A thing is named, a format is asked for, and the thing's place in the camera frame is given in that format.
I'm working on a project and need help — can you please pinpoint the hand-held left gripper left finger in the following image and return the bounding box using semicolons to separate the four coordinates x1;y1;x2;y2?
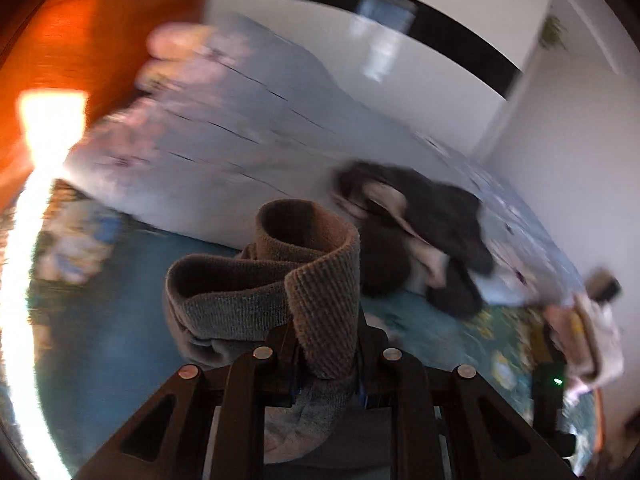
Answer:
75;327;301;480

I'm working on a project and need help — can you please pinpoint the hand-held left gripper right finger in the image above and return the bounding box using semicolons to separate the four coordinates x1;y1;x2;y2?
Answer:
356;325;576;480

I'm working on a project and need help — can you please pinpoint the grey fleece sweatshirt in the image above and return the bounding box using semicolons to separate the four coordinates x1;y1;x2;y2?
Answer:
164;199;396;468

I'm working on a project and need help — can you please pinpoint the teal floral bedsheet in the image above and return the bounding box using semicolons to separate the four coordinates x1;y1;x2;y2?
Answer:
20;180;601;480

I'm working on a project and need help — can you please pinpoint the black and white fleece garment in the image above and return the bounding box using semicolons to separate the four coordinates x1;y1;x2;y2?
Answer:
332;160;496;320

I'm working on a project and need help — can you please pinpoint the light blue floral quilt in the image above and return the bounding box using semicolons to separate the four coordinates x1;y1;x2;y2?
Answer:
60;12;586;306

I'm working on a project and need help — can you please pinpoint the white wardrobe with black band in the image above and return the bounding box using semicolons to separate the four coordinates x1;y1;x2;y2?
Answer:
205;0;553;103

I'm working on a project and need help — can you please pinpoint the white pillow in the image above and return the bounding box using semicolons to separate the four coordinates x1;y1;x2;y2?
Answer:
145;22;216;68

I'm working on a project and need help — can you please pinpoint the green potted plant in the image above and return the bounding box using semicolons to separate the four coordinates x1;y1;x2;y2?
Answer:
540;15;568;51

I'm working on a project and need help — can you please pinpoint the orange wooden headboard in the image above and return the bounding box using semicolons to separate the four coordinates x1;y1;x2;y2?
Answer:
0;0;208;211

